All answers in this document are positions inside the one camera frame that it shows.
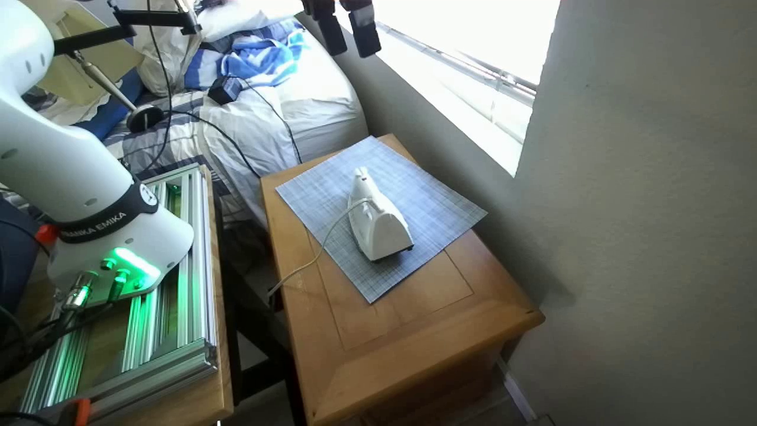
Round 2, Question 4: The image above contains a grey woven placemat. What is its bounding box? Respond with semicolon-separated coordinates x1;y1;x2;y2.
275;137;485;302

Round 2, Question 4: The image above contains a black hanging cable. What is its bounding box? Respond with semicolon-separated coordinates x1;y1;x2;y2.
115;0;263;180

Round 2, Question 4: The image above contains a white iron power cord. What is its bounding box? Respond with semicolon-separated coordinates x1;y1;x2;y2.
264;195;374;301

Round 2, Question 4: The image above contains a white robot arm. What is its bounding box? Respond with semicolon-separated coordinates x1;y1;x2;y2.
0;0;366;308

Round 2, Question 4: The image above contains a blue white striped cloth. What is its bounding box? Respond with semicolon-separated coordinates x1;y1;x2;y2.
185;19;304;90

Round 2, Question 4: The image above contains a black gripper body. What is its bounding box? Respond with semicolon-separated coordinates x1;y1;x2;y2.
300;0;374;19

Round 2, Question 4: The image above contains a wooden side table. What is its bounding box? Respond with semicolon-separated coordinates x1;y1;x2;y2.
263;156;542;426

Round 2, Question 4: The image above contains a white bed with bedding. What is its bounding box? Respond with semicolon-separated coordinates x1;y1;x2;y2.
106;0;366;223

